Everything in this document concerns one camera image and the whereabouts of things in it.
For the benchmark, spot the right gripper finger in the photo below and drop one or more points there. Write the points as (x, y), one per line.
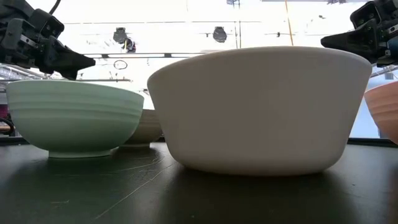
(357, 42)

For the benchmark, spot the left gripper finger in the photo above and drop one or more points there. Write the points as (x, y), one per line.
(62, 62)

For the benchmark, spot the green ridged bowl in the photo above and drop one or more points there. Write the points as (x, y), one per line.
(71, 118)

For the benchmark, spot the orange ridged bowl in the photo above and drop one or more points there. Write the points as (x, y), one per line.
(385, 105)

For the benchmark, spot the brown ridged bowl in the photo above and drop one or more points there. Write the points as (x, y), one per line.
(146, 127)

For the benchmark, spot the large beige bowl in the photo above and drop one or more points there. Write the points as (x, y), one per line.
(258, 109)

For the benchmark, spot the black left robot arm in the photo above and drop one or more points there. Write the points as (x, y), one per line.
(11, 7)

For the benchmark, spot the dark round hanging lamp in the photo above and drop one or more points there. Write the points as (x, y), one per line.
(219, 34)
(119, 35)

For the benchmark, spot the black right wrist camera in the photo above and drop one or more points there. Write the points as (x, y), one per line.
(365, 14)

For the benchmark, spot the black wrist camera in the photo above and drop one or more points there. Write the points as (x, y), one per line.
(365, 14)
(48, 25)

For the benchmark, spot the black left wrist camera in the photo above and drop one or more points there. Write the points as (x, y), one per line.
(48, 25)

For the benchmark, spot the black aluminium table frame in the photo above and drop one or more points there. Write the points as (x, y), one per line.
(367, 142)

